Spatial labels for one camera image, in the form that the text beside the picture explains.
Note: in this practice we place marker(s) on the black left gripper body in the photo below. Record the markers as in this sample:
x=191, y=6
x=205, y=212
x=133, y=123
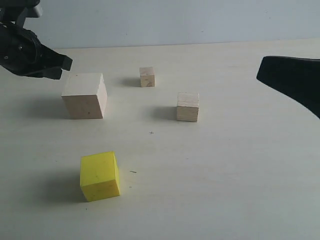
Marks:
x=20, y=49

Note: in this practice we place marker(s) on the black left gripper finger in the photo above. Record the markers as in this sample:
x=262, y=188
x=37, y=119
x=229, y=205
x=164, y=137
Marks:
x=53, y=59
x=49, y=73

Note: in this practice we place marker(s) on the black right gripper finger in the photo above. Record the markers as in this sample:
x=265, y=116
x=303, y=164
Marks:
x=295, y=77

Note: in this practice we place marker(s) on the large light wooden cube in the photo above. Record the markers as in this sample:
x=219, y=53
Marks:
x=85, y=96

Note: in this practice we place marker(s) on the yellow cube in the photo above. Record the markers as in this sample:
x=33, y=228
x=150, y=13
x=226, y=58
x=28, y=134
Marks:
x=99, y=176

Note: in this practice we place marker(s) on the medium plywood cube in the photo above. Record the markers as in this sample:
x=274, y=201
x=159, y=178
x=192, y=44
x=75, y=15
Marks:
x=188, y=105

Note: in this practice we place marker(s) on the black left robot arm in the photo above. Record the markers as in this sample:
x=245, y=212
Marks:
x=15, y=11

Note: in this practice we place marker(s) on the small wooden cube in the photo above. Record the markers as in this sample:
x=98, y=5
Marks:
x=147, y=76

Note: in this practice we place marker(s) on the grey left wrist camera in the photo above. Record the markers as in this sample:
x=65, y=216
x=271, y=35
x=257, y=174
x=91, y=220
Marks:
x=34, y=11

